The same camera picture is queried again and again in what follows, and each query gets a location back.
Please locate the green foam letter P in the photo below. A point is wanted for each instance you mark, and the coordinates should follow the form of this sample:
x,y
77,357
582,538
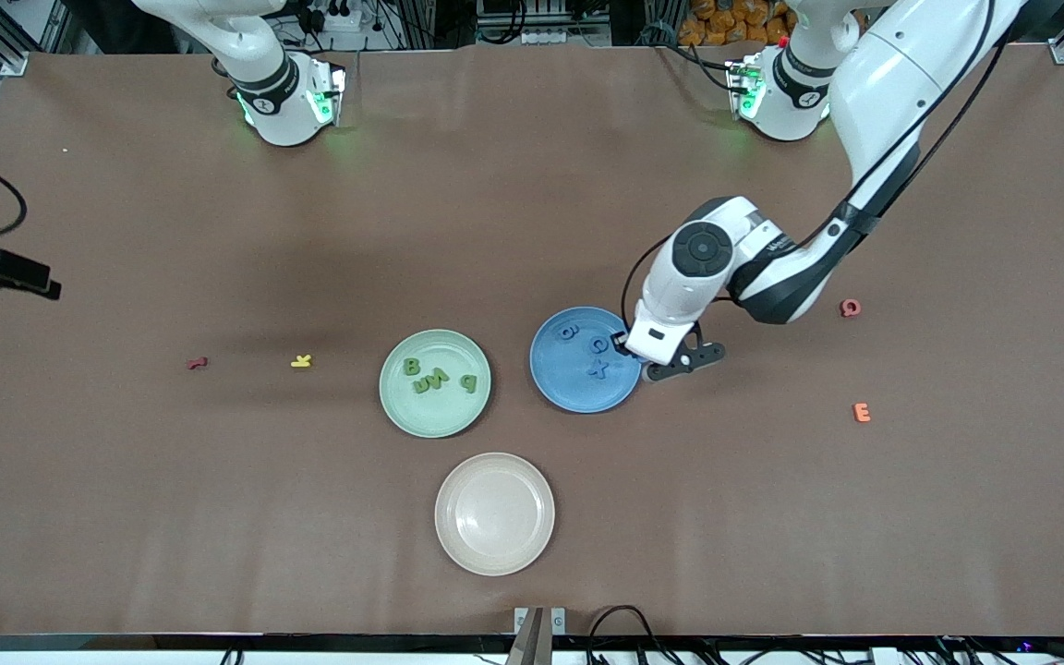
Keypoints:
x,y
468,382

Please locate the beige plate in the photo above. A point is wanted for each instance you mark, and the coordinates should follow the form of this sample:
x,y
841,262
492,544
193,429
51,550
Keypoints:
x,y
495,513

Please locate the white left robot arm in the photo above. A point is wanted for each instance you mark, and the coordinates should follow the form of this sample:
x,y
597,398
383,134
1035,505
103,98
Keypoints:
x,y
901,74

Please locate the grey metal camera bracket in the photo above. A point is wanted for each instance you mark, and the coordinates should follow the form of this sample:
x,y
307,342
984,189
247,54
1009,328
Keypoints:
x,y
532,637

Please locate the long white power strip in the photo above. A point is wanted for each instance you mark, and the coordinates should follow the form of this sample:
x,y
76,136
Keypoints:
x,y
546,37

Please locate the blue foam letter C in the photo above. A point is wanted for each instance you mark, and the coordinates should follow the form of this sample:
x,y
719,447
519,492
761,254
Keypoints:
x,y
598,344

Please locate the green foam letter B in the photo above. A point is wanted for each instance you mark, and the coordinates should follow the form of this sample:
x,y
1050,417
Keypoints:
x,y
412,368

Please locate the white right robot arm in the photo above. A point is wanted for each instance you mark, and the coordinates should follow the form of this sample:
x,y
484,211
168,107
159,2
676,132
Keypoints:
x,y
287,120

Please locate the green foam letter N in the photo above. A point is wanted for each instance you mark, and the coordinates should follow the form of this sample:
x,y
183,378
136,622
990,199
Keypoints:
x,y
440,376

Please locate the blue plate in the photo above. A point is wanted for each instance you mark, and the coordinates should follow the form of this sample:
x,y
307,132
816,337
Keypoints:
x,y
569,383

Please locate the white power strip with plugs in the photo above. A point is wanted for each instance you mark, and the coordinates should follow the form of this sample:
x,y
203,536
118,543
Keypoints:
x,y
340,18

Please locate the blue foam digit nine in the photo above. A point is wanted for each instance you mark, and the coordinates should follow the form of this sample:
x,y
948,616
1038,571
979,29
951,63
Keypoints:
x,y
567,332

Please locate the orange foam letter E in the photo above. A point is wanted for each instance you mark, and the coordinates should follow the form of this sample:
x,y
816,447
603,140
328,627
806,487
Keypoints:
x,y
862,412

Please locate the green foam letter U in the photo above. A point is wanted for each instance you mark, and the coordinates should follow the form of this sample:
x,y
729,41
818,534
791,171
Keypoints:
x,y
422,385

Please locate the red foam letter Q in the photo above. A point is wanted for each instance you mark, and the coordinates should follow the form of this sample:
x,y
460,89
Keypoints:
x,y
851,308

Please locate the light green plate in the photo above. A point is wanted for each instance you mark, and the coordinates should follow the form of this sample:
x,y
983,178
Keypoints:
x,y
435,416

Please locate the pile of orange balls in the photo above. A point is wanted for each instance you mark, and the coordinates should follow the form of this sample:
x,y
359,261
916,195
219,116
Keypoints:
x,y
726,23

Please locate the blue foam letter X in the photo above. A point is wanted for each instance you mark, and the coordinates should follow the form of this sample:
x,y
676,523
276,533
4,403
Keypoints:
x,y
598,369

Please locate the large table cover mat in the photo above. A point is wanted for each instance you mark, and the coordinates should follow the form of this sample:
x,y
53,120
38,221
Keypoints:
x,y
532,231

